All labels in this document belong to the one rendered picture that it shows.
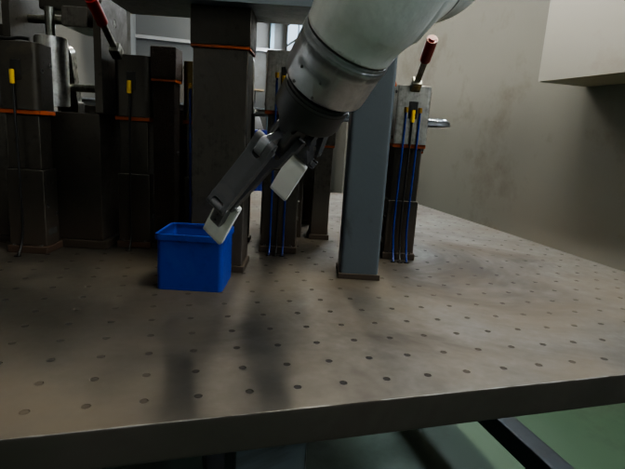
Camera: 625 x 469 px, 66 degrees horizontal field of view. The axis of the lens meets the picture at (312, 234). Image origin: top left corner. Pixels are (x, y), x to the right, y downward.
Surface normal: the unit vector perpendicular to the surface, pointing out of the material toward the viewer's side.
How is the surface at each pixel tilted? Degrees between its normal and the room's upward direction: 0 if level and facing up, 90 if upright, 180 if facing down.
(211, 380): 0
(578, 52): 90
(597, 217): 90
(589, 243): 90
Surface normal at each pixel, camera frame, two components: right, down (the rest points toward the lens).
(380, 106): 0.00, 0.21
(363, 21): -0.26, 0.72
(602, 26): -0.96, 0.00
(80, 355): 0.06, -0.98
